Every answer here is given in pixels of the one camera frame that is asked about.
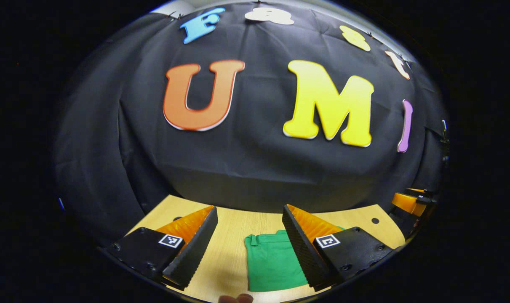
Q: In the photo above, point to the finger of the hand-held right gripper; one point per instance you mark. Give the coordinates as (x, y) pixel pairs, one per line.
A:
(425, 200)
(406, 204)

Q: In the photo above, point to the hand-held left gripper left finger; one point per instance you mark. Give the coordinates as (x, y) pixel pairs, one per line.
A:
(198, 252)

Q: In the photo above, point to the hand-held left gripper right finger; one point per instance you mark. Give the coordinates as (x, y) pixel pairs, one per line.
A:
(303, 252)

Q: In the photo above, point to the green T-shirt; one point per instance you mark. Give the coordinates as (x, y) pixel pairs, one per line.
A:
(271, 265)

